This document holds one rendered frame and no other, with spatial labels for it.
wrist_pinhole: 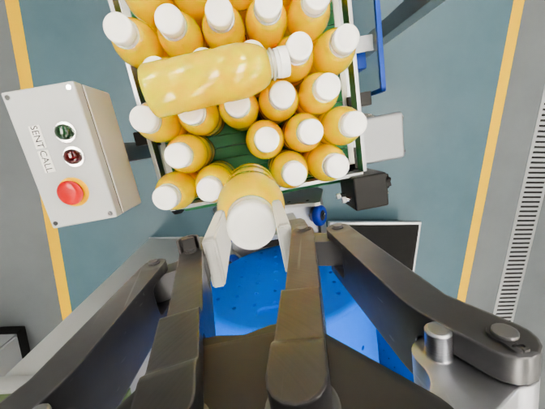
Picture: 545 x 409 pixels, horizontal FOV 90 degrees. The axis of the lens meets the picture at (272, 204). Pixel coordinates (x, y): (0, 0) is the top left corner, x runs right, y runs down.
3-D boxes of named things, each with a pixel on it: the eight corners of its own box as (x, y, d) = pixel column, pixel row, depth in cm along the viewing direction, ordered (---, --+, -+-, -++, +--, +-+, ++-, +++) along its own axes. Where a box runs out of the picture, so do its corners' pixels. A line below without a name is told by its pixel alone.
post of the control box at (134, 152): (197, 149, 147) (92, 168, 50) (195, 142, 146) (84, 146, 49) (205, 148, 147) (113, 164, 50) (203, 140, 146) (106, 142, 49)
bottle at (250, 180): (277, 204, 41) (298, 256, 23) (231, 212, 41) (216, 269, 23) (271, 157, 40) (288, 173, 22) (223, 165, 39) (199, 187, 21)
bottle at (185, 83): (126, 76, 31) (283, 41, 32) (135, 57, 36) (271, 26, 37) (154, 130, 37) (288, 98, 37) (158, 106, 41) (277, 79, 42)
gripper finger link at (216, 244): (225, 286, 16) (212, 289, 16) (231, 243, 23) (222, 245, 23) (214, 238, 15) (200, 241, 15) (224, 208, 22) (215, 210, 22)
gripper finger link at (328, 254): (295, 247, 14) (354, 237, 14) (285, 219, 19) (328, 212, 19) (300, 274, 14) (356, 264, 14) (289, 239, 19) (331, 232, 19)
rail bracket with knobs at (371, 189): (332, 202, 65) (347, 213, 55) (328, 173, 64) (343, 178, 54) (372, 195, 66) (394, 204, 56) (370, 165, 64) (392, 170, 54)
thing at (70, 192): (66, 205, 41) (60, 207, 40) (57, 182, 41) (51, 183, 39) (89, 200, 41) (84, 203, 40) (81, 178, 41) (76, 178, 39)
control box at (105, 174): (89, 212, 52) (50, 230, 42) (51, 102, 47) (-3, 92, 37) (142, 202, 52) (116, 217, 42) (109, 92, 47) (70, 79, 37)
